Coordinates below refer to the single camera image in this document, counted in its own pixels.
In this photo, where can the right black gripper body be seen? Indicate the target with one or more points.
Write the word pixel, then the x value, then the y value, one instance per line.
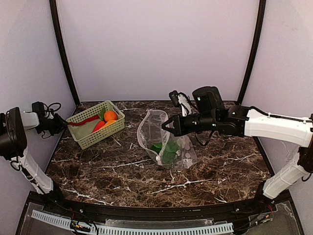
pixel 180 125

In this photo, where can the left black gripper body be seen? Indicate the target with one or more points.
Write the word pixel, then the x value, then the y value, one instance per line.
pixel 56 125

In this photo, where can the dark red chili toy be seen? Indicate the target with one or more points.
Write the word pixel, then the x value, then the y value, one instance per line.
pixel 85 121

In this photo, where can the clear zip top bag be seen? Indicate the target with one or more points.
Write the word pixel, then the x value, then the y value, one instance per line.
pixel 150 132

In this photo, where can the white bok choy toy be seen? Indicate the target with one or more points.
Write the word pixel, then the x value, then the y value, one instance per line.
pixel 169 154

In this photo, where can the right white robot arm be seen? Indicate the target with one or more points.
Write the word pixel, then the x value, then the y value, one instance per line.
pixel 243 121

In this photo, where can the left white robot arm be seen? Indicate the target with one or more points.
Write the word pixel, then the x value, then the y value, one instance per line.
pixel 14 148

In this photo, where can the beige perforated plastic basket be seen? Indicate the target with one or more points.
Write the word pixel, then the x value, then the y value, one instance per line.
pixel 95 124

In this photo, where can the red pepper toy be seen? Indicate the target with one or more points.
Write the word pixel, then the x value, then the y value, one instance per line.
pixel 99 125

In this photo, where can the orange fruit toy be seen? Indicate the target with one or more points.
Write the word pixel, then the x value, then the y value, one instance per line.
pixel 110 115

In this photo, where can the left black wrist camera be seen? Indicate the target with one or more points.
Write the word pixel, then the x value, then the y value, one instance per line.
pixel 45 111

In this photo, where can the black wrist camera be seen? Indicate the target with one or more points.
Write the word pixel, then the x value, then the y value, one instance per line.
pixel 45 111
pixel 182 101

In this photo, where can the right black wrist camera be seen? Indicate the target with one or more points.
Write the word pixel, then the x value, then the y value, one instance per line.
pixel 182 101

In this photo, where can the white slotted cable duct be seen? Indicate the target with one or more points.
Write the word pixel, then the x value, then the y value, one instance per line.
pixel 125 227

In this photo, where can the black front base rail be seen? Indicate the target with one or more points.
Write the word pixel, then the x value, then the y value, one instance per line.
pixel 219 211

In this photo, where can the right black frame post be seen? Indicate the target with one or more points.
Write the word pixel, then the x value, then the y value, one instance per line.
pixel 253 51

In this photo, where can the black frame post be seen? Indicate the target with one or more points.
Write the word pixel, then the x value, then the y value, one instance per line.
pixel 253 51
pixel 62 51

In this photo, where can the left black frame post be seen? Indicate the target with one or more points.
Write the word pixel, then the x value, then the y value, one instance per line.
pixel 62 51

